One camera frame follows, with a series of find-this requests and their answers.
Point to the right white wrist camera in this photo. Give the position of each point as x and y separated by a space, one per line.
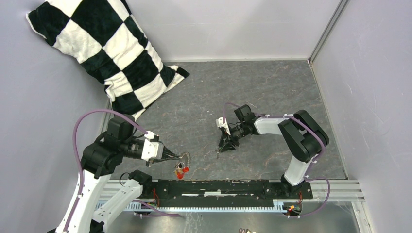
222 124

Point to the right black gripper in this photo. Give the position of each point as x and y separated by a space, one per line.
227 146

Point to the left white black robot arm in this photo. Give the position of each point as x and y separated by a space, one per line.
123 138

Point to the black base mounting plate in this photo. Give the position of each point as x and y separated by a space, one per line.
223 193

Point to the black white checkered pillow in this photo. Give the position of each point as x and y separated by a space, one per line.
107 41

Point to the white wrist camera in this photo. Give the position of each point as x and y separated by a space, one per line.
222 124
152 148

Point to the red key tag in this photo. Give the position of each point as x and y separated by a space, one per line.
180 172

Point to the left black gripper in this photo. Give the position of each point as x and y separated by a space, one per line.
166 153

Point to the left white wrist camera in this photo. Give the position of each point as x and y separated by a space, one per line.
152 148

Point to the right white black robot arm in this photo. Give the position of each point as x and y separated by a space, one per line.
304 137

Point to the slotted white cable duct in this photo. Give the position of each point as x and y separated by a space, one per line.
277 207

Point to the corner aluminium post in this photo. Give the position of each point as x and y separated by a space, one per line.
328 30

